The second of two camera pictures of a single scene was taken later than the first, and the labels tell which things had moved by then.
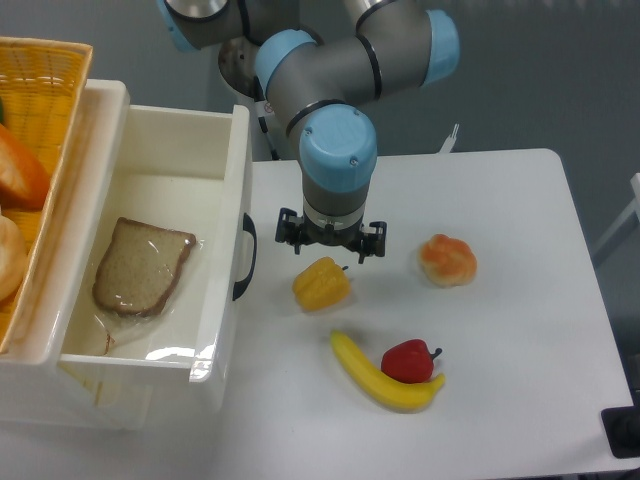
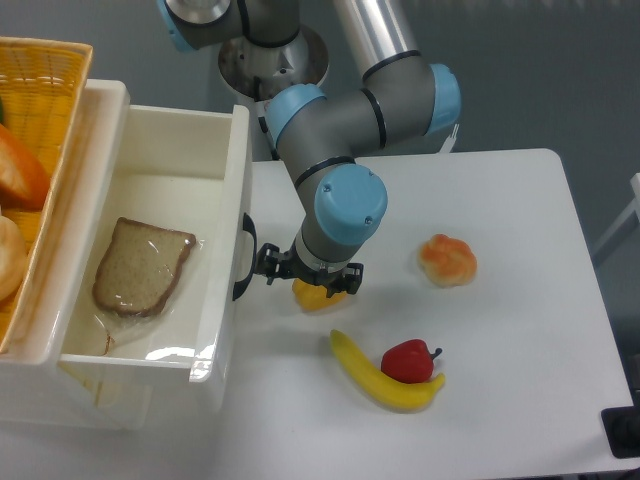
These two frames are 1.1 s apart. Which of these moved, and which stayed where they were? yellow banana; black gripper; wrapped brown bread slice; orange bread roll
Moved: black gripper
Stayed: orange bread roll; wrapped brown bread slice; yellow banana
